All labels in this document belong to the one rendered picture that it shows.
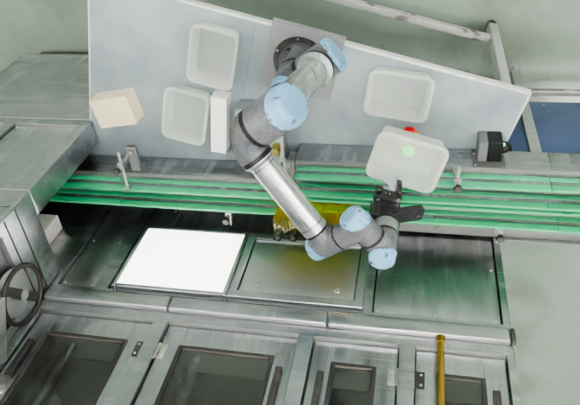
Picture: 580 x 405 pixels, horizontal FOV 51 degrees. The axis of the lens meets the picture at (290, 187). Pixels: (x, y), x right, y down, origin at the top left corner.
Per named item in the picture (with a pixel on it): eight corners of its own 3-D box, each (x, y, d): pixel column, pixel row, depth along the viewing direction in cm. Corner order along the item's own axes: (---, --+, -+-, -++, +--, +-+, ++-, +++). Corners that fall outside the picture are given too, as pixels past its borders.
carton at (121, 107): (97, 92, 237) (88, 101, 231) (133, 87, 233) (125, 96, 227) (109, 118, 244) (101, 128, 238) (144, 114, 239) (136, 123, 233)
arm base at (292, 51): (283, 36, 206) (277, 49, 199) (325, 49, 206) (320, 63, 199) (274, 73, 216) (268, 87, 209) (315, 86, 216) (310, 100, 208)
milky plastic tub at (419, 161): (381, 116, 187) (380, 129, 180) (450, 136, 187) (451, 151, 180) (365, 161, 198) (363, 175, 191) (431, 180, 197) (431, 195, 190)
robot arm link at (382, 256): (382, 248, 162) (401, 266, 165) (387, 219, 170) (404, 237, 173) (360, 257, 166) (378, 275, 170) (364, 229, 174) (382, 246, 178)
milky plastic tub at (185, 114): (168, 124, 241) (160, 136, 234) (172, 75, 228) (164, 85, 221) (210, 136, 241) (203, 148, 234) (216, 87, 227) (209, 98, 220)
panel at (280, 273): (148, 230, 244) (112, 290, 217) (146, 224, 242) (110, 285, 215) (370, 246, 226) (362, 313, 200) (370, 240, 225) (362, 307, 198)
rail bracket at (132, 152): (139, 163, 250) (116, 196, 232) (129, 129, 240) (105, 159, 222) (149, 164, 249) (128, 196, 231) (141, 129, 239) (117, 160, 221)
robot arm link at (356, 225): (326, 234, 165) (351, 257, 169) (358, 218, 159) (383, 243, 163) (330, 214, 171) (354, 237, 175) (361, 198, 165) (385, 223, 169)
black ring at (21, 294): (39, 293, 216) (5, 339, 199) (19, 248, 203) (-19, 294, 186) (51, 294, 215) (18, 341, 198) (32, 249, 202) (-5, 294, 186)
